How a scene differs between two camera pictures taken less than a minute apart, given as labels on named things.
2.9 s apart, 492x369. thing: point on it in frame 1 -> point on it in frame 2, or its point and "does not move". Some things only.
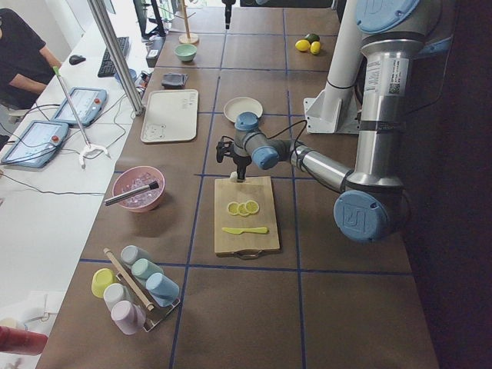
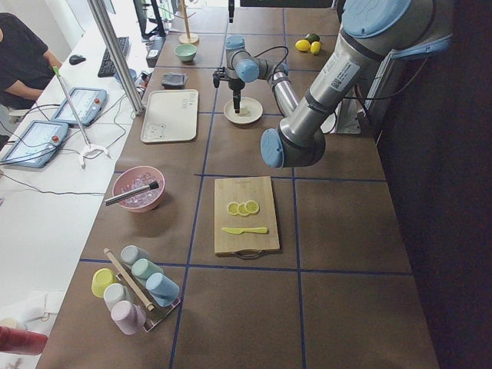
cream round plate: x=235 y=106 does not move
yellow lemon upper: x=302 y=45 does not move
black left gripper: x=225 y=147 -> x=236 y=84
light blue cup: x=163 y=290 does not move
